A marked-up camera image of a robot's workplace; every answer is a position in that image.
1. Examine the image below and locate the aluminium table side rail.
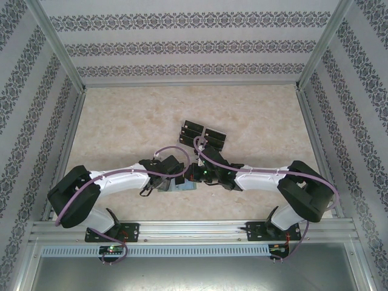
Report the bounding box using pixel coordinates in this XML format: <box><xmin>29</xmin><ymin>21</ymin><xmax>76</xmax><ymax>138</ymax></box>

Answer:
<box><xmin>295</xmin><ymin>87</ymin><xmax>345</xmax><ymax>218</ymax></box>
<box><xmin>42</xmin><ymin>89</ymin><xmax>87</xmax><ymax>222</ymax></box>

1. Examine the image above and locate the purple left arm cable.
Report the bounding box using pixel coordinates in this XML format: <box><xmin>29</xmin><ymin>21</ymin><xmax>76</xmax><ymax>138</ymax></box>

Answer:
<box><xmin>56</xmin><ymin>146</ymin><xmax>192</xmax><ymax>264</ymax></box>

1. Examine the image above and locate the aluminium frame post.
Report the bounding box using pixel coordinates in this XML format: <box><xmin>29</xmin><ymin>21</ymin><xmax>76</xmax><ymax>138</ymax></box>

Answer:
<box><xmin>30</xmin><ymin>0</ymin><xmax>88</xmax><ymax>92</ymax></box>
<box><xmin>294</xmin><ymin>0</ymin><xmax>355</xmax><ymax>91</ymax></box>

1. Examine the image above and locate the white slotted cable duct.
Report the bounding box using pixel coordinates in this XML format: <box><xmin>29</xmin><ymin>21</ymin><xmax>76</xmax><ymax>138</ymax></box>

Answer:
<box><xmin>41</xmin><ymin>244</ymin><xmax>270</xmax><ymax>257</ymax></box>

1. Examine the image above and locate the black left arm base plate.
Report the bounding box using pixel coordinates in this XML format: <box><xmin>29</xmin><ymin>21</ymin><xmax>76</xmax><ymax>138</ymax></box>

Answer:
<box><xmin>84</xmin><ymin>222</ymin><xmax>141</xmax><ymax>243</ymax></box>

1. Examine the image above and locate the small circuit board green light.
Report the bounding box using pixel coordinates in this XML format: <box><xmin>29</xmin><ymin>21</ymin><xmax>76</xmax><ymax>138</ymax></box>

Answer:
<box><xmin>99</xmin><ymin>246</ymin><xmax>125</xmax><ymax>255</ymax></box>

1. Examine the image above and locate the aluminium mounting rail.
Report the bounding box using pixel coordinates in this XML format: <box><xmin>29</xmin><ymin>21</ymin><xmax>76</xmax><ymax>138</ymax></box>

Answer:
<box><xmin>28</xmin><ymin>219</ymin><xmax>360</xmax><ymax>243</ymax></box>

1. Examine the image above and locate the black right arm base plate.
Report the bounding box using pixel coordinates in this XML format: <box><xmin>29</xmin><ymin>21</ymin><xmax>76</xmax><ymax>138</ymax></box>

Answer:
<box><xmin>247</xmin><ymin>221</ymin><xmax>301</xmax><ymax>243</ymax></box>

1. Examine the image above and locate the clear acrylic card display stand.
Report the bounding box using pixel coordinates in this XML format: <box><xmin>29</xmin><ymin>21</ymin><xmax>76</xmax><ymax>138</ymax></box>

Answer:
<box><xmin>176</xmin><ymin>119</ymin><xmax>227</xmax><ymax>152</ymax></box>

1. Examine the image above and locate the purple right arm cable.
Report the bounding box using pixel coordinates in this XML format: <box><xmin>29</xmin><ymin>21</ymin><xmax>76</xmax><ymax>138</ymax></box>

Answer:
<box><xmin>193</xmin><ymin>136</ymin><xmax>339</xmax><ymax>264</ymax></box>

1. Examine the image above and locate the green leather card holder wallet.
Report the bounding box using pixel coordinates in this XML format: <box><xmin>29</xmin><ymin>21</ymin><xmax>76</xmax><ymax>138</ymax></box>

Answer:
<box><xmin>157</xmin><ymin>178</ymin><xmax>198</xmax><ymax>193</ymax></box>

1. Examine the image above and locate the grey metal sheet panel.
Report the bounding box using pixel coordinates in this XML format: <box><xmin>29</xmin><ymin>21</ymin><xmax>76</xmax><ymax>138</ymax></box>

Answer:
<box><xmin>18</xmin><ymin>256</ymin><xmax>375</xmax><ymax>291</ymax></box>

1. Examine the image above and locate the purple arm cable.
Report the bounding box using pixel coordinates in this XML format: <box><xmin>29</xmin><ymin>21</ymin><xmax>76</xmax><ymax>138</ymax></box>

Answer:
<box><xmin>56</xmin><ymin>146</ymin><xmax>192</xmax><ymax>264</ymax></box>
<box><xmin>193</xmin><ymin>136</ymin><xmax>339</xmax><ymax>264</ymax></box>

